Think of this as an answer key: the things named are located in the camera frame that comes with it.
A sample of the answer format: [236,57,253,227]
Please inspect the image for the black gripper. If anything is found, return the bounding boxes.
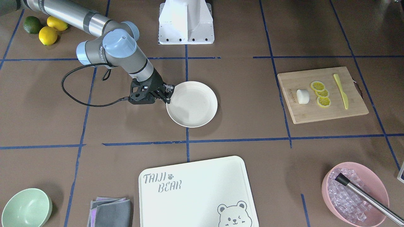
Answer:
[128,69,175,105]

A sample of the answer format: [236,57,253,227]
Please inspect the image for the cream round plate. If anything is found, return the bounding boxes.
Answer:
[166,81,218,128]

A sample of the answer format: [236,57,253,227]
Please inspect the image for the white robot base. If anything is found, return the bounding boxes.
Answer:
[158,0,215,45]

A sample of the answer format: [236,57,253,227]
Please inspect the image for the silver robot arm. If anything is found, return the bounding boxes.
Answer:
[1,0,174,105]

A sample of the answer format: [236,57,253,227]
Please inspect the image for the white bear cutting board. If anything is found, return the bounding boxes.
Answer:
[139,156,259,227]

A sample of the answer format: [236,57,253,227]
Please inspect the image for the purple cloth underneath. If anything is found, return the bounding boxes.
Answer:
[87,197,127,227]

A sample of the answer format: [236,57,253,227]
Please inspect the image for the bamboo cutting board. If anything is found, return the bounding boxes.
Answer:
[277,67,369,125]

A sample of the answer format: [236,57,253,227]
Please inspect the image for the yellow lemon upper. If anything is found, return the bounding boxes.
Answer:
[46,16,69,31]

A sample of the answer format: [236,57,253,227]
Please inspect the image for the yellow lemon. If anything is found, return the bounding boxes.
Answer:
[39,26,58,46]
[46,16,69,31]

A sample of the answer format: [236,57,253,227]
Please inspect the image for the grey folded cloth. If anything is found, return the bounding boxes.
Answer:
[90,199,131,227]

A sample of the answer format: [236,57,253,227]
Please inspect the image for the yellow lemon lower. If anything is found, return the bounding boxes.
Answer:
[39,26,58,46]

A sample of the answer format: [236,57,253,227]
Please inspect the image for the green lime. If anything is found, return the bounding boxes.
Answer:
[23,16,43,34]

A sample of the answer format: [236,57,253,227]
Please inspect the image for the lemon slice top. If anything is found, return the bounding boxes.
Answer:
[310,81,325,92]

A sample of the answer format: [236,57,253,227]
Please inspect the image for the lemon slice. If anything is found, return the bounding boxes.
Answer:
[310,81,325,92]
[315,89,329,99]
[316,97,331,108]

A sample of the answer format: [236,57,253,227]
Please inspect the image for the lemon slice bottom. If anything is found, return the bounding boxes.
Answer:
[316,97,331,108]

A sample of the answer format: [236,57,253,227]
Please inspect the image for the lemon slice middle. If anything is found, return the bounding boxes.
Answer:
[315,89,329,99]

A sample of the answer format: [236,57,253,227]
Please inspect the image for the yellow plastic knife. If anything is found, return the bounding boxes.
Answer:
[333,73,349,110]

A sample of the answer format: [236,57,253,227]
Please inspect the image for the green bowl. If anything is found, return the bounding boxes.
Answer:
[1,188,52,227]

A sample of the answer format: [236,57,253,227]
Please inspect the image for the steel rod black tip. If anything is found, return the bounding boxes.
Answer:
[335,173,404,227]

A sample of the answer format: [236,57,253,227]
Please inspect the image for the pink bowl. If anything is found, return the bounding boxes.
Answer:
[322,161,389,227]

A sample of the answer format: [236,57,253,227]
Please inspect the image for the clear ice cubes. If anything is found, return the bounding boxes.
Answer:
[327,168,373,224]

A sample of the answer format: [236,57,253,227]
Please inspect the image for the white object at edge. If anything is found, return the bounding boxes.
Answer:
[396,162,404,183]

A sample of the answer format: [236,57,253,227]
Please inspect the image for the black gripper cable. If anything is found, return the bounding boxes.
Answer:
[61,62,130,108]

